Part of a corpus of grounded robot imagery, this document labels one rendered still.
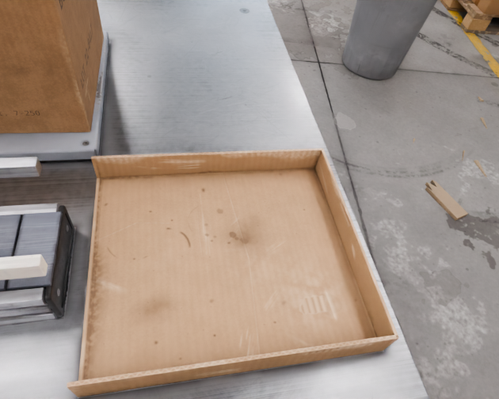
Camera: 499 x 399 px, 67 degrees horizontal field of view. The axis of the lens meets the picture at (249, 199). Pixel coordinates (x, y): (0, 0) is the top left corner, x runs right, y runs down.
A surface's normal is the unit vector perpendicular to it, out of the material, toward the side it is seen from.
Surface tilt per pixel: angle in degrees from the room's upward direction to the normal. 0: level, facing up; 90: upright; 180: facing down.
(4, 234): 0
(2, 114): 90
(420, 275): 0
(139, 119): 0
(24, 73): 90
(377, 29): 92
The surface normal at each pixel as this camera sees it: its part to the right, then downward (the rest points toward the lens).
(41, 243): 0.12, -0.61
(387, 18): -0.46, 0.74
